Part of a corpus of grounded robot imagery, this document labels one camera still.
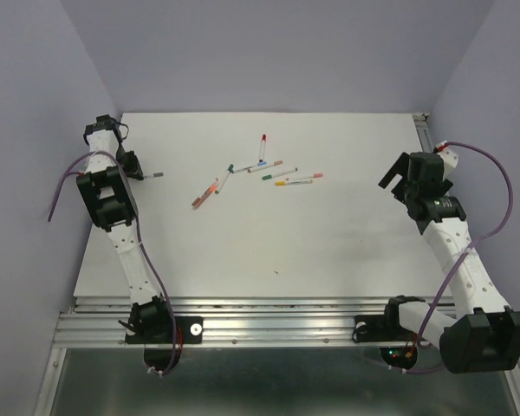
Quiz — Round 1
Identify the grey capped marker pen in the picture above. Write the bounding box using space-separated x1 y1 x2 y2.
143 172 164 179

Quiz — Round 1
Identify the brown capped marker pen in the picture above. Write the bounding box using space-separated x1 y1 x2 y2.
192 185 215 210

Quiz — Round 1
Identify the dark green capped marker pen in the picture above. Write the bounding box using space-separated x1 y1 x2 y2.
215 164 234 194

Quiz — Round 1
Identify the red capped marker pen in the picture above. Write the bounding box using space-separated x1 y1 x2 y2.
258 134 267 163

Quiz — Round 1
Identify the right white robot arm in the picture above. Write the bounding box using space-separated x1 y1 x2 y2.
379 142 520 374

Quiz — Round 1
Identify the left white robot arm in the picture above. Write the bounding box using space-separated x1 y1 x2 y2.
76 114 176 344

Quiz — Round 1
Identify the pink capped marker pen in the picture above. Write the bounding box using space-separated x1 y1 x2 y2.
285 172 323 182

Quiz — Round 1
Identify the peach capped marker pen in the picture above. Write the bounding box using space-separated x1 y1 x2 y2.
248 160 283 173

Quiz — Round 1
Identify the yellow capped marker pen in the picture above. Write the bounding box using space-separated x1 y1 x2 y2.
274 179 314 186

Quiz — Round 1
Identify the aluminium right side rail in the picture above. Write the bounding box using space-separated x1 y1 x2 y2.
413 113 435 161

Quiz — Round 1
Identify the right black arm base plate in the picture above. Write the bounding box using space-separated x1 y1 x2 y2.
352 315 414 345

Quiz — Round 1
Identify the aluminium front rail frame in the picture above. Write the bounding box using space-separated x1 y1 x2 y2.
35 296 520 415

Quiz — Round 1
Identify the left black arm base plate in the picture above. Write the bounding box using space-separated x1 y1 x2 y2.
119 315 204 345

